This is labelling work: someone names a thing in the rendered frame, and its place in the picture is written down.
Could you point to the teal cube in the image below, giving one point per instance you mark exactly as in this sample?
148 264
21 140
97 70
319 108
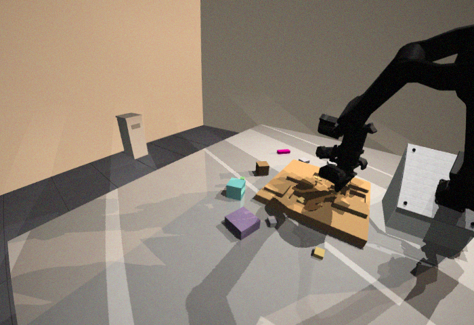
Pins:
235 189

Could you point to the orange puzzle board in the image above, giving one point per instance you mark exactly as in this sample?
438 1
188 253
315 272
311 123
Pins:
345 215

